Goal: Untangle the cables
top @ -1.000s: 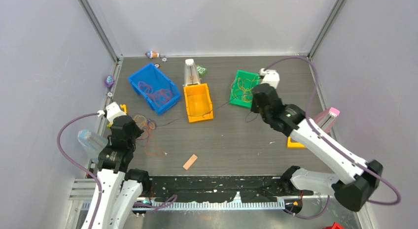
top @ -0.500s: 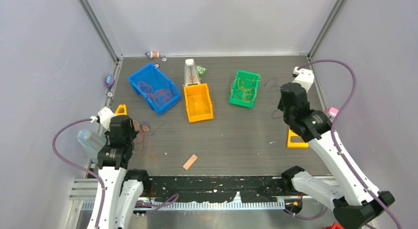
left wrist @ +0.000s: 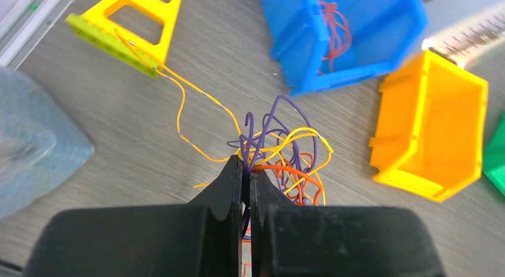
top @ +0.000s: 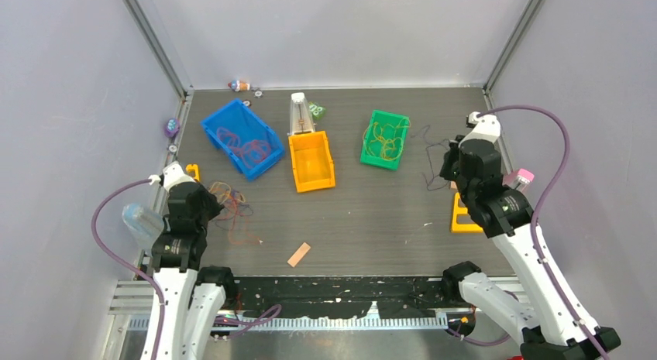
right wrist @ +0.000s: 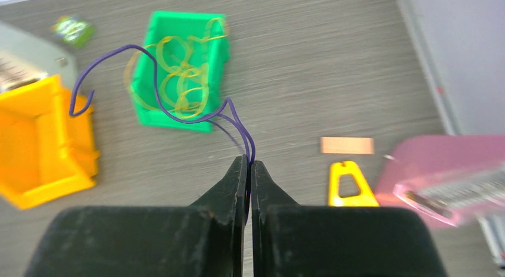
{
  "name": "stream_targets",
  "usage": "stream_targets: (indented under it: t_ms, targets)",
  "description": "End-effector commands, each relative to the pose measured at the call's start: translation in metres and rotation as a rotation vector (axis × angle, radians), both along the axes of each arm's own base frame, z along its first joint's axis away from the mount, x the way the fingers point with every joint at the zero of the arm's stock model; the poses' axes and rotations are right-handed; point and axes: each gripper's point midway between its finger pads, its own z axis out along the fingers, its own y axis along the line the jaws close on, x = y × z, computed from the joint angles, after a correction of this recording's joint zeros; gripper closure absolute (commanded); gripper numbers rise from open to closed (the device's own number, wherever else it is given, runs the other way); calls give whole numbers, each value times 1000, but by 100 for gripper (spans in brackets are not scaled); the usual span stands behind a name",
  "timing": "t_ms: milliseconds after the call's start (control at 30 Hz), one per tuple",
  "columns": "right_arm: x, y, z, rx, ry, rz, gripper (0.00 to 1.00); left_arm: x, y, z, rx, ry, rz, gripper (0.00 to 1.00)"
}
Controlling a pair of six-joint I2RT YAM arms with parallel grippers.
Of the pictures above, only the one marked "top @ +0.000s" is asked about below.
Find orange purple cables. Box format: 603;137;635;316
208;180;263;247

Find dark purple cable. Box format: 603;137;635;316
410;124;456;192

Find red orange cable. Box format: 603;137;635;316
215;125;273;170

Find yellow cable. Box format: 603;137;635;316
362;117;411;161

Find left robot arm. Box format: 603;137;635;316
140;180;238;359

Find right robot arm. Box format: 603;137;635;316
440;135;621;359

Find yellow triangle block left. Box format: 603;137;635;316
185;163;201;182

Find yellow triangle block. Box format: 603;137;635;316
185;163;201;182
450;192;483;234

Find pink metronome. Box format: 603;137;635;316
503;169;535;193

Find clear blue plastic bag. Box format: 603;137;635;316
122;203;165;257

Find yellow triangle block right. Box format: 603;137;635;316
450;192;483;234

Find purple lotus toy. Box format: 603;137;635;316
164;118;181;139

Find blue plastic bin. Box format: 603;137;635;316
200;99;285;181

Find green plastic bin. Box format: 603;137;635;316
360;110;411;171

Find orange plastic bin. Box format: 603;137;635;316
288;131;336;193

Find clown figurine toy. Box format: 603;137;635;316
227;80;252;92

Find white metronome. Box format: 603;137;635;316
290;92;315;135

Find green owl toy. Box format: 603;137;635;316
308;102;326;121

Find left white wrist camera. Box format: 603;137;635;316
148;161;195;191

